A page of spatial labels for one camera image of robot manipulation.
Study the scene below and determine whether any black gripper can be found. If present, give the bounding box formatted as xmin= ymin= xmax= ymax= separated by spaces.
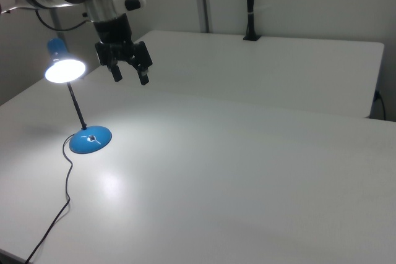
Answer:
xmin=92 ymin=12 xmax=154 ymax=87

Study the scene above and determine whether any blue desk lamp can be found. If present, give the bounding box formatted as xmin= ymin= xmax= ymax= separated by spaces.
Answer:
xmin=45 ymin=38 xmax=113 ymax=155

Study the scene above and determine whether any black pole with clamp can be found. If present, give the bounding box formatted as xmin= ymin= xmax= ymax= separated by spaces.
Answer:
xmin=242 ymin=0 xmax=262 ymax=42

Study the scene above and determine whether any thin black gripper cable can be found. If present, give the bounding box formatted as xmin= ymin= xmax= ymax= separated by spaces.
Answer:
xmin=34 ymin=9 xmax=94 ymax=32

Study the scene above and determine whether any narrow grey partition post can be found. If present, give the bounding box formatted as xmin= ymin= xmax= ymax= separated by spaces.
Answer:
xmin=50 ymin=8 xmax=64 ymax=40

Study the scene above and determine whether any thin black lamp cord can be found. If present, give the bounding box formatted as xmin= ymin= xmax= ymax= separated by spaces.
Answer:
xmin=24 ymin=135 xmax=75 ymax=264

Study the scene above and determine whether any black wall socket cable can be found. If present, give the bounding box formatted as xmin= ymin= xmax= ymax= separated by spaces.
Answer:
xmin=374 ymin=90 xmax=387 ymax=121

